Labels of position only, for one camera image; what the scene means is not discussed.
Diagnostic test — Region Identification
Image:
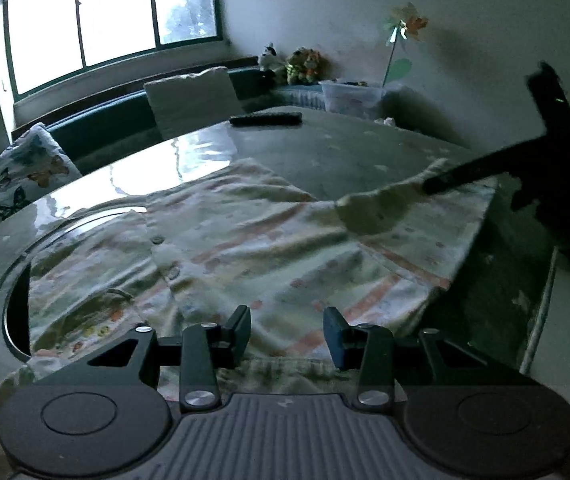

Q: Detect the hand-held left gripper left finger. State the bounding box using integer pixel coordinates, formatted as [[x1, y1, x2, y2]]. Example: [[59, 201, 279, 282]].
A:
[[86, 304, 253, 413]]

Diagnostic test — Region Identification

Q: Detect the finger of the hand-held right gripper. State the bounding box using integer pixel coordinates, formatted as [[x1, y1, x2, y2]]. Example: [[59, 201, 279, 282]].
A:
[[422, 147, 522, 196]]

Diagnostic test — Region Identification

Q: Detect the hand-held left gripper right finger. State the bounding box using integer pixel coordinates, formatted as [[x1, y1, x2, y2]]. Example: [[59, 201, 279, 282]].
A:
[[322, 305, 517, 409]]

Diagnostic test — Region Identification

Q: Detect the pale patterned button shirt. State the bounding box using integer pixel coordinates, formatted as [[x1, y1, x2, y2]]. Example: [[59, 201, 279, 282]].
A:
[[0, 157, 499, 463]]

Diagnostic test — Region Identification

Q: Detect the clear plastic storage box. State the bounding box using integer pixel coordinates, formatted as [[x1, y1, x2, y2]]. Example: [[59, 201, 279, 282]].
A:
[[319, 80, 391, 121]]

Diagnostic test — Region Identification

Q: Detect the paper pinwheel flower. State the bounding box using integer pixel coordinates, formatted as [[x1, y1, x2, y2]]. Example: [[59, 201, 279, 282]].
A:
[[380, 2, 431, 89]]

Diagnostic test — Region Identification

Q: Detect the orange plush toy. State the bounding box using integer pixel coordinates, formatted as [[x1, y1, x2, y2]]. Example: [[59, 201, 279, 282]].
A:
[[285, 47, 329, 86]]

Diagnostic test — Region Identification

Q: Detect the black remote control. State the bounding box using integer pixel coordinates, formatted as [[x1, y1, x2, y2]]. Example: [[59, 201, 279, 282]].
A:
[[228, 112, 302, 128]]

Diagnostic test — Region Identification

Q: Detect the round glass turntable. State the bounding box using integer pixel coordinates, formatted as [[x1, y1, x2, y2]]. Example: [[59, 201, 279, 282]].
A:
[[2, 201, 152, 362]]

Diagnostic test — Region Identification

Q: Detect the black and white plush toy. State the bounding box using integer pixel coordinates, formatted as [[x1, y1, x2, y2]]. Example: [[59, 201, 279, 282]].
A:
[[257, 42, 286, 74]]

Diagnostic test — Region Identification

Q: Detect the white seat cushion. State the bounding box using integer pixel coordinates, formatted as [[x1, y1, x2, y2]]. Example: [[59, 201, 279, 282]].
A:
[[143, 66, 246, 142]]

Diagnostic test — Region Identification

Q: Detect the dark green sofa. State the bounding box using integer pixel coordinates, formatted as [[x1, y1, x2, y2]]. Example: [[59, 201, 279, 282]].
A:
[[12, 67, 277, 172]]

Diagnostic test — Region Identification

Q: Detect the butterfly print pillow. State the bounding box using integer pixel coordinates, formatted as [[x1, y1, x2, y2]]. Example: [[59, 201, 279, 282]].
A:
[[0, 122, 84, 229]]

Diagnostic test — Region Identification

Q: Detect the green framed window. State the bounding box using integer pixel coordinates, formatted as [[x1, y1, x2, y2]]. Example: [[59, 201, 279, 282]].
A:
[[2, 0, 226, 102]]

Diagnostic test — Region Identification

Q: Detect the white cable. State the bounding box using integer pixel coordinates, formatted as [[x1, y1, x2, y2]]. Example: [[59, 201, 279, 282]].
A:
[[519, 247, 561, 377]]

